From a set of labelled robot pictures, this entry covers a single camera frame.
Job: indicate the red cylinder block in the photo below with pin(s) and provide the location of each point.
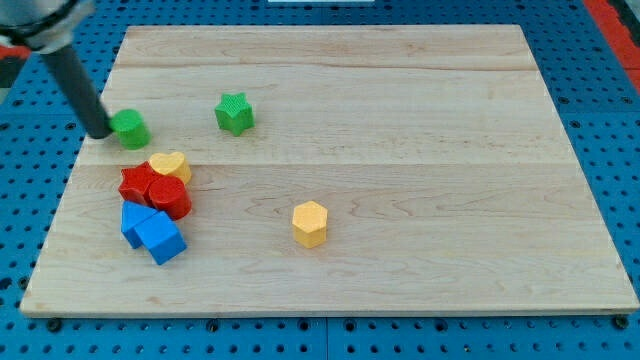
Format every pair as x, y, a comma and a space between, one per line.
169, 194

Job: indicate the blue cube block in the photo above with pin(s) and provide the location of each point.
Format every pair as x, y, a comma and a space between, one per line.
162, 238

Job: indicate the blue triangle block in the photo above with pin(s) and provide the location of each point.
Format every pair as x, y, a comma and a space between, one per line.
132, 215

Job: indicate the yellow hexagon block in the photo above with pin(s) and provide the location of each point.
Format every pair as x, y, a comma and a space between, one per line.
309, 222

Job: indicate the light wooden board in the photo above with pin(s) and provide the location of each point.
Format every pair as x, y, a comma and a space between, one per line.
451, 186

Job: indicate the green star block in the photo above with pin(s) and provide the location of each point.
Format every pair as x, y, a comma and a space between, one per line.
234, 113

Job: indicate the red star block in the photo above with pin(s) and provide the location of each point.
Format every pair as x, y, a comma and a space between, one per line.
136, 182

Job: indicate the green cylinder block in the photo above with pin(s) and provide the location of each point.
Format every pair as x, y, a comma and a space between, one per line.
130, 128

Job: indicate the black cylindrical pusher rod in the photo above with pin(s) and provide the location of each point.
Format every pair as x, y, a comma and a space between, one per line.
72, 78

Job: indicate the yellow heart block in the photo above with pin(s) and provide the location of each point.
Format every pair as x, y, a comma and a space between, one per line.
172, 164

